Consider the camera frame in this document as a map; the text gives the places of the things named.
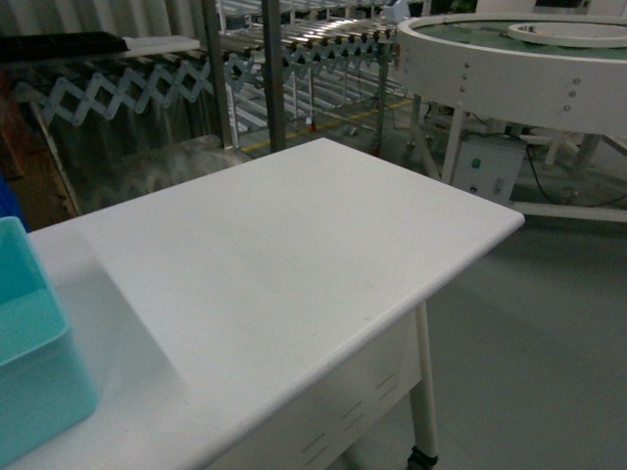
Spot expandable roller conveyor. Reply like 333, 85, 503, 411
7, 20, 396, 126

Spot teal plastic bin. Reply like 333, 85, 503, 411
1, 216, 98, 467

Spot black tray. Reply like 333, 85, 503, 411
1, 31, 128, 62

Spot round white conveyor table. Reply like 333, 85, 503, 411
394, 14, 626, 222

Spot white foam board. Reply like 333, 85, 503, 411
123, 35, 201, 56

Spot white table leg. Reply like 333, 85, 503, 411
408, 304, 439, 469

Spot white control box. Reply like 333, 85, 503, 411
452, 135, 526, 206

